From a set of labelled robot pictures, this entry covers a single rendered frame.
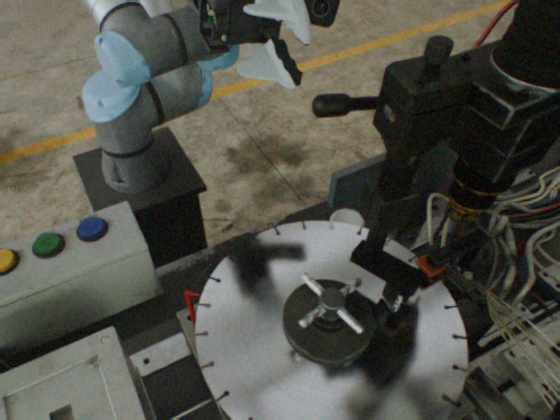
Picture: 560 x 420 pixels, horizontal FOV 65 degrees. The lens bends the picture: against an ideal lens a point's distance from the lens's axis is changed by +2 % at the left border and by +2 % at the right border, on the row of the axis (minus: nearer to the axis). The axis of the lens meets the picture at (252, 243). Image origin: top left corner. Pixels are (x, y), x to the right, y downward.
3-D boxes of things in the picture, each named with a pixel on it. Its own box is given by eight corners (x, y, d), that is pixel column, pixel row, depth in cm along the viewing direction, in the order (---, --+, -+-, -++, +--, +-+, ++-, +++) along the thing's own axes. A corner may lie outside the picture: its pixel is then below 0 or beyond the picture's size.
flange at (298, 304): (388, 311, 55) (392, 301, 53) (345, 381, 49) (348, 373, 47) (312, 269, 59) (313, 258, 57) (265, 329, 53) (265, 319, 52)
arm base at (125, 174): (96, 161, 104) (82, 127, 96) (156, 141, 108) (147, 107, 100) (114, 201, 96) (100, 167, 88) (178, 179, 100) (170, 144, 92)
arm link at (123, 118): (88, 132, 95) (66, 75, 84) (144, 110, 100) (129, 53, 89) (112, 162, 89) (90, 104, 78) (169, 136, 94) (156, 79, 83)
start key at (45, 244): (40, 263, 68) (35, 256, 67) (36, 245, 71) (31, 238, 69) (66, 253, 69) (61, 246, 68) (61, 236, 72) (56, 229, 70)
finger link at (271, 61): (248, 112, 44) (225, 54, 48) (301, 108, 46) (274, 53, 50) (254, 86, 42) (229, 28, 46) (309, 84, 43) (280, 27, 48)
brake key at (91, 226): (85, 246, 70) (81, 239, 69) (79, 230, 72) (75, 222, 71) (109, 237, 71) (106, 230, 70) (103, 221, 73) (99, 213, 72)
